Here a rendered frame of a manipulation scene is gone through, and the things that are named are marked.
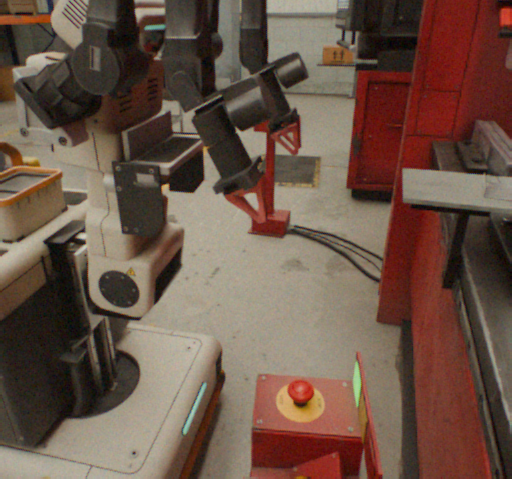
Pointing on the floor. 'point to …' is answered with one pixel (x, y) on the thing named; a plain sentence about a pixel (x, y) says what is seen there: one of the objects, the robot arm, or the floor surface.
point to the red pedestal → (275, 227)
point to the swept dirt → (401, 395)
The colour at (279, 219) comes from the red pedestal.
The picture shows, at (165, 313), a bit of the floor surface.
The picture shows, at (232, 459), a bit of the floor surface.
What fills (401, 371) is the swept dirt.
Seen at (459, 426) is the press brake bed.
